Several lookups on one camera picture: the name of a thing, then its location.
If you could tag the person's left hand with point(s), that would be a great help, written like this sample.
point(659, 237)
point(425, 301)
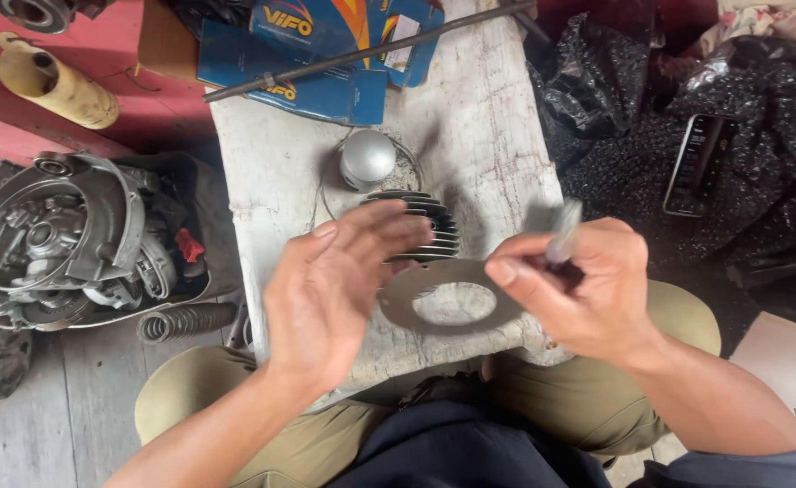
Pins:
point(316, 298)

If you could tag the person's right hand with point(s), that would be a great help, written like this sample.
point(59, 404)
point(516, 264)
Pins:
point(588, 298)

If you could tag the silver metal tool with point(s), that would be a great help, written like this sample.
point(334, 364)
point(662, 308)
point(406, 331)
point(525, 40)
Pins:
point(564, 230)

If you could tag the grey round gasket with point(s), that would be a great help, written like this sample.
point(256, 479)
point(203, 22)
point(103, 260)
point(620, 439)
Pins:
point(411, 298)

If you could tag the person's khaki trousers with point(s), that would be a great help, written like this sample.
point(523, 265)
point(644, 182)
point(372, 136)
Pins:
point(249, 406)

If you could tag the dark coil spring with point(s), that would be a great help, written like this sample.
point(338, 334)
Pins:
point(184, 321)

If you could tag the finned black engine cylinder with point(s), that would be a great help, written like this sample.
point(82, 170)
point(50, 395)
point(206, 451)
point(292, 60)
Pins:
point(438, 227)

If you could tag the silver piston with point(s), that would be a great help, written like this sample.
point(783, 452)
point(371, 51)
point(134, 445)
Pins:
point(367, 159)

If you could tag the black smartphone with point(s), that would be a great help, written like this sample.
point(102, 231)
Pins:
point(699, 165)

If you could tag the white wooden workbench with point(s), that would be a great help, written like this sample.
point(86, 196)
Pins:
point(479, 149)

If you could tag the black plastic bag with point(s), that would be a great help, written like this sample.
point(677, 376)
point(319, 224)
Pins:
point(676, 135)

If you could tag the person's dark blue shirt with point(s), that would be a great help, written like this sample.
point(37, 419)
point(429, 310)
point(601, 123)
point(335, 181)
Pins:
point(466, 447)

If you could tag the pale cardboard sheet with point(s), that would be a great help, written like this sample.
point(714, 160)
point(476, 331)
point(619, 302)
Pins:
point(784, 359)

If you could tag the blue cardboard box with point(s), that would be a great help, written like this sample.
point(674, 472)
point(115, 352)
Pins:
point(316, 54)

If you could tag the long dark metal rod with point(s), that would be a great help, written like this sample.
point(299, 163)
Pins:
point(371, 51)

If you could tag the grey engine crankcase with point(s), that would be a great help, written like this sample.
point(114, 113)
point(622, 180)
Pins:
point(66, 237)

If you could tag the brown cardboard piece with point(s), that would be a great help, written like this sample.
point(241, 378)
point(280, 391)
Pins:
point(167, 40)

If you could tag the floral cloth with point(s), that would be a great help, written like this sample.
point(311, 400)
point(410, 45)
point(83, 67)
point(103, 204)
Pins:
point(764, 20)

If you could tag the yellow plastic tube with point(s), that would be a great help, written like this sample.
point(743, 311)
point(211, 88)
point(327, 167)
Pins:
point(56, 81)

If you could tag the round metal bearing part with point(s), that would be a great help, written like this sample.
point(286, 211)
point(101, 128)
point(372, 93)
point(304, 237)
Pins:
point(39, 12)

